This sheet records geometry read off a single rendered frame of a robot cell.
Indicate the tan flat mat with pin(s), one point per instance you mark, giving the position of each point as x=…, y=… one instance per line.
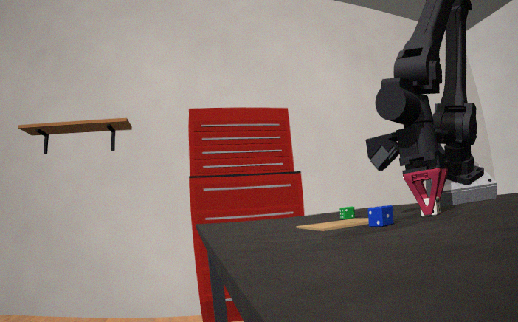
x=335, y=225

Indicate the blue dice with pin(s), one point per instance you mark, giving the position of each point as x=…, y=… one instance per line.
x=380, y=216

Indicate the green dice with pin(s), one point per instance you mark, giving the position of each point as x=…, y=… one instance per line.
x=347, y=213

